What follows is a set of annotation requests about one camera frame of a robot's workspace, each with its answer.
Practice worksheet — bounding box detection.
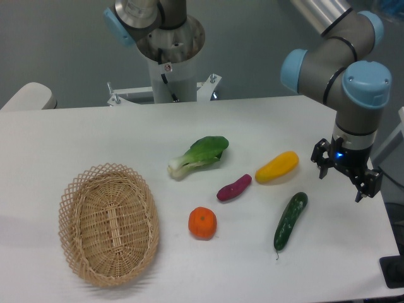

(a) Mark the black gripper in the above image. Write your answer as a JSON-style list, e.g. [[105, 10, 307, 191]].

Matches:
[[311, 134, 383, 203]]

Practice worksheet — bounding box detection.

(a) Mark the green cucumber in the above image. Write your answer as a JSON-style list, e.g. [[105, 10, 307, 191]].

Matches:
[[273, 192, 308, 260]]

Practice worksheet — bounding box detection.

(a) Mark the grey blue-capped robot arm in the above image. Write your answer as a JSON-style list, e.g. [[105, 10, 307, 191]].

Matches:
[[103, 1, 392, 199]]

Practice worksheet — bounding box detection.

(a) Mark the white furniture at right edge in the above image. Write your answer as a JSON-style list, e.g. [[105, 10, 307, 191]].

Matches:
[[371, 107, 403, 169]]

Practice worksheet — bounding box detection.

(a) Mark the black device at table edge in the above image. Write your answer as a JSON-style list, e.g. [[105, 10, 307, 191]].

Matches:
[[379, 255, 403, 289]]

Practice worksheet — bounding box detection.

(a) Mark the purple sweet potato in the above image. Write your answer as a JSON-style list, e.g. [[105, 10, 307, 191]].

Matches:
[[217, 174, 252, 202]]

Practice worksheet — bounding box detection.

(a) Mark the green bok choy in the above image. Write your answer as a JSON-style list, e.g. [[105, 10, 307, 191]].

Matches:
[[167, 136, 229, 179]]

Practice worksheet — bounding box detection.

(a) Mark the orange pumpkin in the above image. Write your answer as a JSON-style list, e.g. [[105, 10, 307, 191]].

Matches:
[[188, 207, 217, 240]]

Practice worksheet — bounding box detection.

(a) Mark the blue item top right corner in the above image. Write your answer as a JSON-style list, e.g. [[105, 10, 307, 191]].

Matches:
[[372, 0, 404, 22]]

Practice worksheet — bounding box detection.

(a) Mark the woven wicker basket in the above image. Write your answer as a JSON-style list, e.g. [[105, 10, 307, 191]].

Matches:
[[58, 163, 159, 287]]

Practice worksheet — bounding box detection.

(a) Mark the beige chair armrest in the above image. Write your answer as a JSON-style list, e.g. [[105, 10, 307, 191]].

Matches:
[[1, 82, 57, 112]]

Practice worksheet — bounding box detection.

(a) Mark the black pedestal cable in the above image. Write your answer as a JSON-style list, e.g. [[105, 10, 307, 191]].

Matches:
[[157, 47, 181, 103]]

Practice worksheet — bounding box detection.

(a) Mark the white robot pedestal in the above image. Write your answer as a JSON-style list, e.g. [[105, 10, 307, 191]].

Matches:
[[146, 59, 197, 104]]

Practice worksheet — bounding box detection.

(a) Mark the white metal base frame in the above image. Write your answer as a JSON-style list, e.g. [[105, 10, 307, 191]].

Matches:
[[107, 73, 222, 107]]

